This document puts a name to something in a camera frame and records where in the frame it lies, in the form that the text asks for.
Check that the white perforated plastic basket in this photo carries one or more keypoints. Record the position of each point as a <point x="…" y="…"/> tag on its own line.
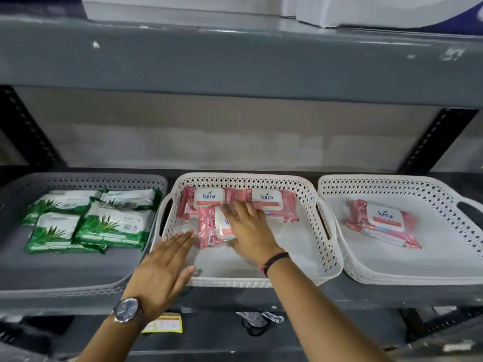
<point x="241" y="271"/>
<point x="434" y="260"/>

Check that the black pink wristband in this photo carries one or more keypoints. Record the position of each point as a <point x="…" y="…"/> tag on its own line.
<point x="275" y="259"/>

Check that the white cardboard box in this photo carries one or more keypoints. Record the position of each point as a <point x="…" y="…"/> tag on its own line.
<point x="288" y="5"/>

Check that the yellow shelf price tag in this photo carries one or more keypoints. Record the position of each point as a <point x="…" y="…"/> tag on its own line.
<point x="164" y="324"/>

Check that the black perforated rack post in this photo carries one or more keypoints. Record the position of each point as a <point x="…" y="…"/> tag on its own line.
<point x="437" y="139"/>
<point x="22" y="124"/>

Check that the person's left hand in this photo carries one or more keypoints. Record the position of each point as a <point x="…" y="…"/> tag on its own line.
<point x="160" y="278"/>

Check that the silver wristwatch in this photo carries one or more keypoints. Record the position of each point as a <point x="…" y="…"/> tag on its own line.
<point x="126" y="309"/>

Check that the black round object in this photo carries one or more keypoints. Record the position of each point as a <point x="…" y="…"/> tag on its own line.
<point x="256" y="331"/>

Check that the clear small hanging packets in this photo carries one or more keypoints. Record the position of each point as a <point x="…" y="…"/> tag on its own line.
<point x="256" y="317"/>

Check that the grey metal shelf board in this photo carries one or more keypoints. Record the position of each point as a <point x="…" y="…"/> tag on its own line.
<point x="377" y="295"/>
<point x="226" y="64"/>

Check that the pink wipes pack white lid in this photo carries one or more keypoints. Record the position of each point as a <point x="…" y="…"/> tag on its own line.
<point x="385" y="218"/>
<point x="209" y="229"/>
<point x="205" y="197"/>
<point x="269" y="199"/>

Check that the grey perforated plastic basket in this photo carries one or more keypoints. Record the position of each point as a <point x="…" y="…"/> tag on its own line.
<point x="56" y="267"/>

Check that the white Vitendo box right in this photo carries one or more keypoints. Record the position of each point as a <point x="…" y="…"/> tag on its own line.
<point x="377" y="11"/>

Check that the person's right hand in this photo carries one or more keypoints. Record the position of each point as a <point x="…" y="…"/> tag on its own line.
<point x="253" y="237"/>

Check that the green white wipes pack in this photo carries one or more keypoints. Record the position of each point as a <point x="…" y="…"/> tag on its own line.
<point x="132" y="197"/>
<point x="117" y="226"/>
<point x="56" y="203"/>
<point x="53" y="233"/>

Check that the person's right forearm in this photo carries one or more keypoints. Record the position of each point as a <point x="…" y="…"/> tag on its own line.
<point x="320" y="320"/>

